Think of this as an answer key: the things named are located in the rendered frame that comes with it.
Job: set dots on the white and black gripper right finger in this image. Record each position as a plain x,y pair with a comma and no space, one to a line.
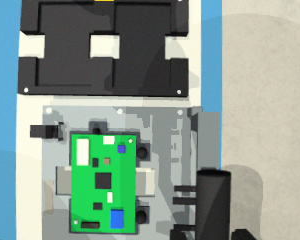
242,234

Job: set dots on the green circuit board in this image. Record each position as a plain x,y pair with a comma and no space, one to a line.
103,182

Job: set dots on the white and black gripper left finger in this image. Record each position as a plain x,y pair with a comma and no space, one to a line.
176,234

